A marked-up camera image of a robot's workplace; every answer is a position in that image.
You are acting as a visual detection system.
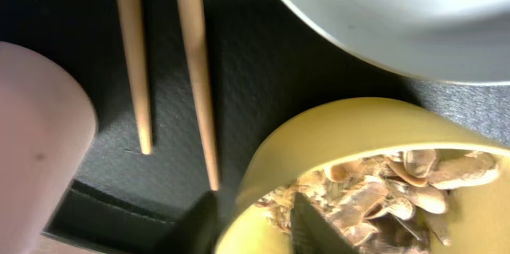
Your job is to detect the yellow bowl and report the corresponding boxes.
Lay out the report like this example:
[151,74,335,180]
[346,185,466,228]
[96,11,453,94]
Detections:
[215,98,509,254]

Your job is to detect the grey round plate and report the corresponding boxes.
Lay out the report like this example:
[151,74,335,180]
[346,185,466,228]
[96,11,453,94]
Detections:
[281,0,509,85]

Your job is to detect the right wooden chopstick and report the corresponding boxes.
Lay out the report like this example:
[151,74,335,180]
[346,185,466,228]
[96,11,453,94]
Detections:
[177,0,220,191]

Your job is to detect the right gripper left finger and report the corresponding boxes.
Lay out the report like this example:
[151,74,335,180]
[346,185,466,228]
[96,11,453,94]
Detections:
[153,191,220,254]

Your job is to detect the peanut shell food scraps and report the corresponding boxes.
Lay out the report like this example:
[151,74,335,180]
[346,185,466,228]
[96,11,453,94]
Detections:
[255,149,500,253]

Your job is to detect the pink plastic cup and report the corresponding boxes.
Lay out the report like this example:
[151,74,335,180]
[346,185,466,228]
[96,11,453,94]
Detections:
[1,42,97,253]

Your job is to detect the wooden chopstick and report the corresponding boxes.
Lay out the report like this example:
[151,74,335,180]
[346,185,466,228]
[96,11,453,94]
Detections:
[177,0,220,191]
[116,0,153,155]

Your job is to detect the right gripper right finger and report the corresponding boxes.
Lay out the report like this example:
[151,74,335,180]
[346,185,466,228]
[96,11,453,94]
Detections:
[291,193,358,254]

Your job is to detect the round black serving tray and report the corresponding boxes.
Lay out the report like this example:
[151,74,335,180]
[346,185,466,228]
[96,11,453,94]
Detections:
[1,0,509,253]

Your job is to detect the left wooden chopstick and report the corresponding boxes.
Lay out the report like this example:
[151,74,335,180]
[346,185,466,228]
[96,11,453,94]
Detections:
[116,0,153,155]

